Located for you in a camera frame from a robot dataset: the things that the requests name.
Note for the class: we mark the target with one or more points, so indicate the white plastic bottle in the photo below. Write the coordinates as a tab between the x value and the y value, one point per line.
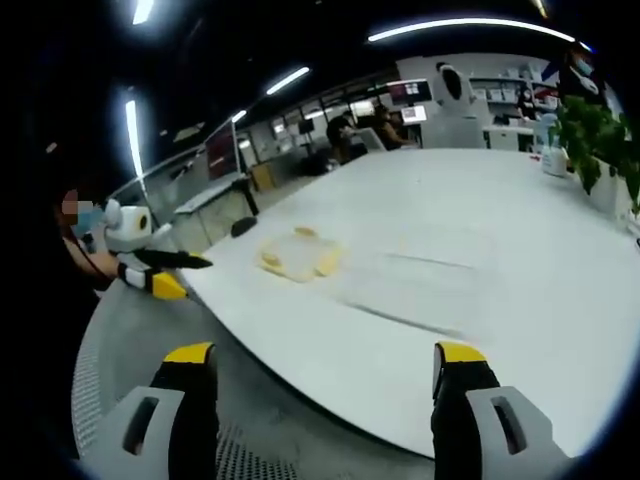
554	150

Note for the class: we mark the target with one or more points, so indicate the small black object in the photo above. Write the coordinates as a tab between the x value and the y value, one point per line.
244	227

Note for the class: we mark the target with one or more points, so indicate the grey office desk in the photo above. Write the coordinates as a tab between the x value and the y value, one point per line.
215	197

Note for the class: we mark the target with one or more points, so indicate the green potted plant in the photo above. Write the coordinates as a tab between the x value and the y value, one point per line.
595	135

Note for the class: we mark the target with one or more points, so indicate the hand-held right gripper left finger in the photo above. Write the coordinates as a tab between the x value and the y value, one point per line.
150	440

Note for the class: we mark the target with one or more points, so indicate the wall-mounted display screen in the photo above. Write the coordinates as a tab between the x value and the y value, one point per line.
409	92

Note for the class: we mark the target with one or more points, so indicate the long ceiling light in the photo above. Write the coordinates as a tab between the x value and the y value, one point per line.
133	135
287	80
470	27
142	11

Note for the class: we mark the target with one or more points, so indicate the grey mesh chair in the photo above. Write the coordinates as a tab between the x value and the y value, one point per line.
165	325

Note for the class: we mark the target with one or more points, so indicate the white planter box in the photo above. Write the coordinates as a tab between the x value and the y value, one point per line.
607	192

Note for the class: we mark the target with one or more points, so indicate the person's dark clothing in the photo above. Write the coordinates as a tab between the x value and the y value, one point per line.
35	325

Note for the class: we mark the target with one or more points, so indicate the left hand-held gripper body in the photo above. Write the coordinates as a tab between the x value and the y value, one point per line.
127	227

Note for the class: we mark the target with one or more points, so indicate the white rounded machine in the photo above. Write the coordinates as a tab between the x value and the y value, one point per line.
455	110

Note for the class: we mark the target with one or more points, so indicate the red screen monitor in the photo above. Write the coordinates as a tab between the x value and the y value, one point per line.
221	150

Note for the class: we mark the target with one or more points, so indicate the blue face mask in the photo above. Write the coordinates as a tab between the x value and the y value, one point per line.
89	222

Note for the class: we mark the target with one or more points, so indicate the clear bag of bread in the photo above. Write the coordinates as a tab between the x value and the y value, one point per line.
300	257

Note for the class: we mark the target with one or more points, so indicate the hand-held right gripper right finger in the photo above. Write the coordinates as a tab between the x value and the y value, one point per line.
490	440

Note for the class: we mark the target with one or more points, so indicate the brown cardboard box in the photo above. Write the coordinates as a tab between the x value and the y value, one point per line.
263	177

